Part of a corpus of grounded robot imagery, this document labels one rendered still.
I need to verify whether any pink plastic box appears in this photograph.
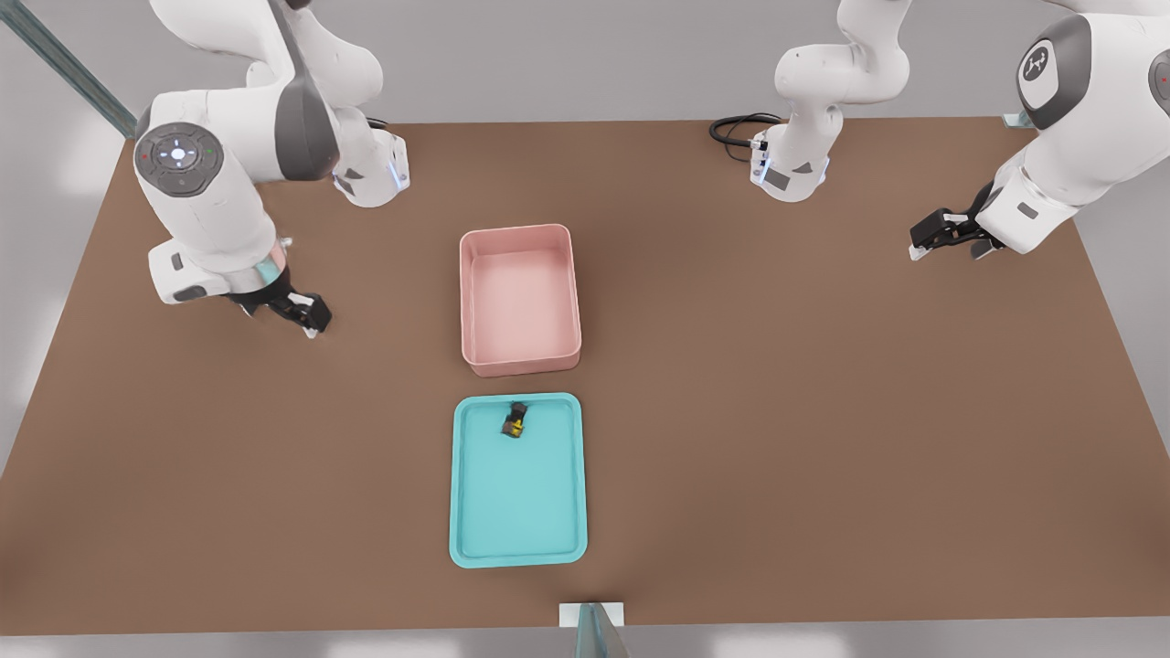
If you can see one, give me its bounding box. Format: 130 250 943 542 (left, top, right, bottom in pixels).
459 224 583 378

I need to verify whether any pale blue-green tray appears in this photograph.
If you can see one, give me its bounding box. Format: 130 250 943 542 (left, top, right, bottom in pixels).
449 393 589 569

